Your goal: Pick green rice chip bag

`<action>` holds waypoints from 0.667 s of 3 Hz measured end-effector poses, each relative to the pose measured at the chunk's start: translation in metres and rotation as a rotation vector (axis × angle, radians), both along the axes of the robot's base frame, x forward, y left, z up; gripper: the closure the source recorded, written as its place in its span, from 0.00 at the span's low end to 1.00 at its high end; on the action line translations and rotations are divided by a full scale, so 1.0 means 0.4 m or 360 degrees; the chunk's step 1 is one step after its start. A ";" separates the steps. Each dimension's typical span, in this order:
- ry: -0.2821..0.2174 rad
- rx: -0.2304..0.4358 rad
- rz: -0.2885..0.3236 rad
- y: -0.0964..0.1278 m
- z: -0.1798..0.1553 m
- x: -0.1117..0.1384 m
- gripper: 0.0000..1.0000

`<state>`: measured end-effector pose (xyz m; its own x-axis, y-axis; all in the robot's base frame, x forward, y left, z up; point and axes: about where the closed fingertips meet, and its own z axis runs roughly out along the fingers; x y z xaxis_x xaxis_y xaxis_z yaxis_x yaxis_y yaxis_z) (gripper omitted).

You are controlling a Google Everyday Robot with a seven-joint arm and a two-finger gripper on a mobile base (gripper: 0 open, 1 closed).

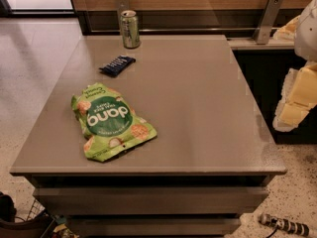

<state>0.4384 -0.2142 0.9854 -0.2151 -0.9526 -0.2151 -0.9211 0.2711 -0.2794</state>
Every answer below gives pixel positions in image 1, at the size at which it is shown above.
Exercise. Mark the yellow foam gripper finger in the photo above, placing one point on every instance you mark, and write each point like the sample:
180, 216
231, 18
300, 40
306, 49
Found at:
298, 97
287, 32

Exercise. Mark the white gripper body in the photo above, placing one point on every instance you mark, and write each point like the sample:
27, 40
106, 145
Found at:
307, 34

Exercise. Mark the green rice chip bag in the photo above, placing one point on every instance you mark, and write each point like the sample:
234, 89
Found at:
108, 123

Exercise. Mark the grey drawer cabinet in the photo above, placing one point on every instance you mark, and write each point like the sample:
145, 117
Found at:
210, 162

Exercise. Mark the black white striped tool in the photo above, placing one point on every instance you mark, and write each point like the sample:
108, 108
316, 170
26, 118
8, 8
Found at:
287, 226

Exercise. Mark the dark blue snack bar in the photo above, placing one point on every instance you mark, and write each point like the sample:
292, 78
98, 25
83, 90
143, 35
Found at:
117, 65

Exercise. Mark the dark basket with clutter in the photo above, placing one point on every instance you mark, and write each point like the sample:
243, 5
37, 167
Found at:
41, 226

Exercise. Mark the right metal wall bracket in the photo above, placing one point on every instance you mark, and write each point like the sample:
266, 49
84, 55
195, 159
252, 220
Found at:
263, 30

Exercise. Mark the metal wall bracket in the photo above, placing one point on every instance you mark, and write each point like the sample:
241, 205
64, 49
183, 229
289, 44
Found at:
263, 30
122, 5

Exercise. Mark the left metal wall bracket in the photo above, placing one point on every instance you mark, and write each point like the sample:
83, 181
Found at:
122, 5

